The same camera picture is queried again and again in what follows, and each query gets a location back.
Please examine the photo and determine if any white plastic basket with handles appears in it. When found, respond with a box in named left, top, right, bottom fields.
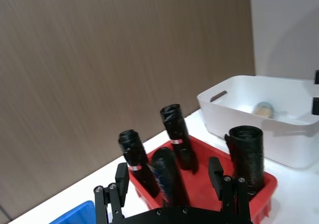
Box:
left=196, top=75, right=319, bottom=169

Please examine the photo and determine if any beige and blue tape roll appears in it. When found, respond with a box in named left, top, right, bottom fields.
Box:
left=253, top=101, right=276, bottom=117

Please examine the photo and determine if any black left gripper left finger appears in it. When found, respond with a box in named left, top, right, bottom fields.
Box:
left=94, top=162, right=130, bottom=224

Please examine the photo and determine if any red plastic bin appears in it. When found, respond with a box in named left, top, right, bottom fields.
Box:
left=128, top=134, right=278, bottom=224

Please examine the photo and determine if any black bag roll, blue stripe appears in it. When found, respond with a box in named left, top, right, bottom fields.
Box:
left=151, top=146, right=191, bottom=209

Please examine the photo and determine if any thick black bag roll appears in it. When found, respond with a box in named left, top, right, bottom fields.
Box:
left=224, top=125, right=266, bottom=196

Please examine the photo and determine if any black bag roll, white label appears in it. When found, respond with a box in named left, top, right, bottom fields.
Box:
left=159, top=104, right=199, bottom=175
left=118, top=128, right=161, bottom=199

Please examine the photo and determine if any blue plastic bin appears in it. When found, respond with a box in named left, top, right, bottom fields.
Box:
left=48, top=200, right=97, bottom=224

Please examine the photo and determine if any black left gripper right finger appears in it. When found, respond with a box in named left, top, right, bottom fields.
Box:
left=208, top=156, right=251, bottom=220

